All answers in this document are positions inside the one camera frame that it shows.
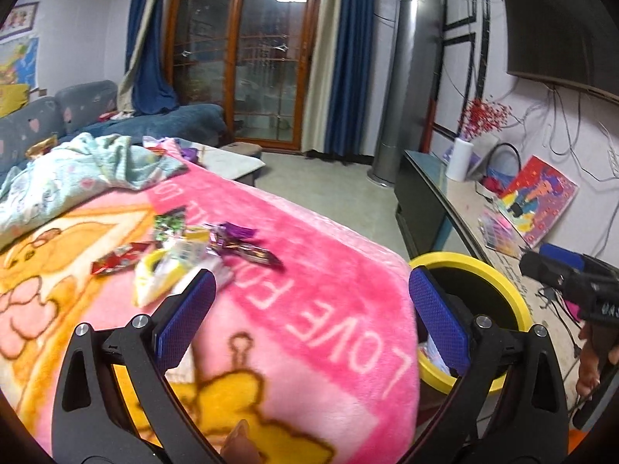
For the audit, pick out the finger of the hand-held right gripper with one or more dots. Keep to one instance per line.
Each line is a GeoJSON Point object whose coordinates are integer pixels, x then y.
{"type": "Point", "coordinates": [561, 254]}
{"type": "Point", "coordinates": [546, 270]}

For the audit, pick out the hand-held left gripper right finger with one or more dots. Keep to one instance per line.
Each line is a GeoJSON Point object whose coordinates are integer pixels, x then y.
{"type": "Point", "coordinates": [437, 319]}

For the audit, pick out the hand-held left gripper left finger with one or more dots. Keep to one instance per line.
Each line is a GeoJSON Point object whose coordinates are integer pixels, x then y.
{"type": "Point", "coordinates": [186, 324]}

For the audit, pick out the white plastic bag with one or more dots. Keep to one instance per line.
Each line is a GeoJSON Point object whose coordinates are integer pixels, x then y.
{"type": "Point", "coordinates": [433, 355]}

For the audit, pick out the yellow round bin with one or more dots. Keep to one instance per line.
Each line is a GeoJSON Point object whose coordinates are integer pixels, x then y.
{"type": "Point", "coordinates": [508, 290]}

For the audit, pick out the yellow white snack bag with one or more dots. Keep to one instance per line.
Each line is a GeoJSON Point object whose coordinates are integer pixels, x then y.
{"type": "Point", "coordinates": [164, 270]}

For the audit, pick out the long red snack wrapper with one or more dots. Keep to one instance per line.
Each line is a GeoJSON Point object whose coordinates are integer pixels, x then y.
{"type": "Point", "coordinates": [118, 258]}

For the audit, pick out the dark purple long wrapper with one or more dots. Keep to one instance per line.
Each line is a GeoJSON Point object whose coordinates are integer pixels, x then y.
{"type": "Point", "coordinates": [251, 254]}

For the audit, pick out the green foil wrapper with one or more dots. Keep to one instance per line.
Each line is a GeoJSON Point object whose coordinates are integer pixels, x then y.
{"type": "Point", "coordinates": [169, 225]}

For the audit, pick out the purple foil wrapper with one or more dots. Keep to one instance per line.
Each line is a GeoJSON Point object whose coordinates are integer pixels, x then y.
{"type": "Point", "coordinates": [232, 233]}

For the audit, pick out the person's right hand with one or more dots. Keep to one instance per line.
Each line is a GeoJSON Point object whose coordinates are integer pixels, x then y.
{"type": "Point", "coordinates": [590, 357]}

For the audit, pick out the person's left hand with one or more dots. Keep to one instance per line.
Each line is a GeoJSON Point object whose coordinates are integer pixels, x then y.
{"type": "Point", "coordinates": [239, 442]}

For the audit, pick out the pastel bead box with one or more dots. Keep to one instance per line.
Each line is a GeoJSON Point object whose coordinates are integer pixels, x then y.
{"type": "Point", "coordinates": [500, 232]}

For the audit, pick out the colourful canvas painting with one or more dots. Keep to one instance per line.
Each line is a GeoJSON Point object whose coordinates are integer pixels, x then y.
{"type": "Point", "coordinates": [537, 198]}

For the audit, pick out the dark television cabinet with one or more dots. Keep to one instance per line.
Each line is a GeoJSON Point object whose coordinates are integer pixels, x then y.
{"type": "Point", "coordinates": [420, 203]}

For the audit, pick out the white vase red flowers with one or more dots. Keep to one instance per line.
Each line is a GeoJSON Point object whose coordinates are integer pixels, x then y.
{"type": "Point", "coordinates": [481, 159]}

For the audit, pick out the pink printed blanket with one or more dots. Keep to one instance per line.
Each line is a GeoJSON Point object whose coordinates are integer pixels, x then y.
{"type": "Point", "coordinates": [314, 299]}

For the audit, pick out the white ribbed vase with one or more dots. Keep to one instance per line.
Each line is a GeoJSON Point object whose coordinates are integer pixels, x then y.
{"type": "Point", "coordinates": [458, 162]}

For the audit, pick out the white coffee table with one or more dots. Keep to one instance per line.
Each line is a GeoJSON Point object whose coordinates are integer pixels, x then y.
{"type": "Point", "coordinates": [232, 167]}

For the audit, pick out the purple cloth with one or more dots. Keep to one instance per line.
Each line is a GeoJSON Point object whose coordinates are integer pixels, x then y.
{"type": "Point", "coordinates": [190, 153]}

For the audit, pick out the grey stool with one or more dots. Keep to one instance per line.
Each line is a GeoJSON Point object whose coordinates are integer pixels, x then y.
{"type": "Point", "coordinates": [242, 150]}

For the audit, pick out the light blue printed quilt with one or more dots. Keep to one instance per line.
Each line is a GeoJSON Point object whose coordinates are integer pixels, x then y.
{"type": "Point", "coordinates": [96, 164]}

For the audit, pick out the blue heart print sofa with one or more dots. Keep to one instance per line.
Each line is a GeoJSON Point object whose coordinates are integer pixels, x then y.
{"type": "Point", "coordinates": [193, 121]}

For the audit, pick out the red white cloth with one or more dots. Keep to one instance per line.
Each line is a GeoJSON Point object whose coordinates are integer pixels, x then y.
{"type": "Point", "coordinates": [116, 116]}

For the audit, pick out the gold snack bag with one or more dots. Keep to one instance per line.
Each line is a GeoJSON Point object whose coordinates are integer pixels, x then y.
{"type": "Point", "coordinates": [42, 147]}

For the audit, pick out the grey tower air conditioner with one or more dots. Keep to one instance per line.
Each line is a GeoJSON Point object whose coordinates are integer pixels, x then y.
{"type": "Point", "coordinates": [406, 82]}

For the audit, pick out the blue curtain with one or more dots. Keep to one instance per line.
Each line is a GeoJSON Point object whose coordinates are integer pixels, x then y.
{"type": "Point", "coordinates": [152, 82]}
{"type": "Point", "coordinates": [350, 82]}

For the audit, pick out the beige curtain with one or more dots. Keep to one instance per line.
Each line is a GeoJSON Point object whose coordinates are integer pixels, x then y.
{"type": "Point", "coordinates": [133, 67]}
{"type": "Point", "coordinates": [317, 82]}

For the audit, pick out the wooden glass sliding door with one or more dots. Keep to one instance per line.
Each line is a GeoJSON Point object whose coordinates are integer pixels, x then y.
{"type": "Point", "coordinates": [237, 58]}

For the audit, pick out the yellow pillow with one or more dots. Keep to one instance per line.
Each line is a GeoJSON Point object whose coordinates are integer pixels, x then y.
{"type": "Point", "coordinates": [13, 100]}

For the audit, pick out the country map poster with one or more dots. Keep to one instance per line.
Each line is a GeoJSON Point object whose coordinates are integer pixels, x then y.
{"type": "Point", "coordinates": [19, 63]}

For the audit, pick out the framed calligraphy picture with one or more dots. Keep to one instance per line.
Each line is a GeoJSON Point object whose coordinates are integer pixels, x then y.
{"type": "Point", "coordinates": [22, 22]}

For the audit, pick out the black wall television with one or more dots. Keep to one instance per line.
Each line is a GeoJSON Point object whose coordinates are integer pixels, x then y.
{"type": "Point", "coordinates": [556, 19]}

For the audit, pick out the black wall frame trim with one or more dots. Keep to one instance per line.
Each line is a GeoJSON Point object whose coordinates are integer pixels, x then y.
{"type": "Point", "coordinates": [459, 38]}

